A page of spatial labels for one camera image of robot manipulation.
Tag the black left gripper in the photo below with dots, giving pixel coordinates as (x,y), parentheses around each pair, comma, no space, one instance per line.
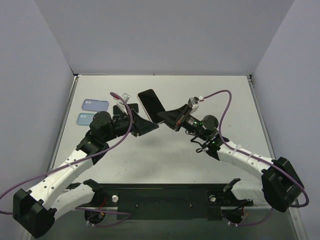
(135,124)

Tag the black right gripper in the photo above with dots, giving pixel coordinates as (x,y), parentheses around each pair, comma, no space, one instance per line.
(180,120)

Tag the black smartphone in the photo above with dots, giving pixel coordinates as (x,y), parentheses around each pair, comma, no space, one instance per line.
(119,110)

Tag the phone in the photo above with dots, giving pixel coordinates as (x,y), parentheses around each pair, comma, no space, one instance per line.
(84,119)
(151,105)

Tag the lilac phone case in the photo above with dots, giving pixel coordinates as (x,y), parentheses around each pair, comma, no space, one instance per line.
(94,105)

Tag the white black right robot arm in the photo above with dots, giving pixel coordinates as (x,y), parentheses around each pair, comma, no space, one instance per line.
(278,185)

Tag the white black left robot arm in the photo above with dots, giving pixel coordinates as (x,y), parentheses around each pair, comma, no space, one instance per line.
(37,209)

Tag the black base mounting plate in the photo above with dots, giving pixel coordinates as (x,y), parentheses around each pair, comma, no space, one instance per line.
(169,201)

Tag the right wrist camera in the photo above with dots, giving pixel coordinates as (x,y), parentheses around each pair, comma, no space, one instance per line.
(194,102)

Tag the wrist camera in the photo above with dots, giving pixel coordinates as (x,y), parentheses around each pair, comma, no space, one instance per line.
(194,102)
(121,103)

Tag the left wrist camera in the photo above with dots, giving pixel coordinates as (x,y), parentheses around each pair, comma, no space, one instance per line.
(121,103)

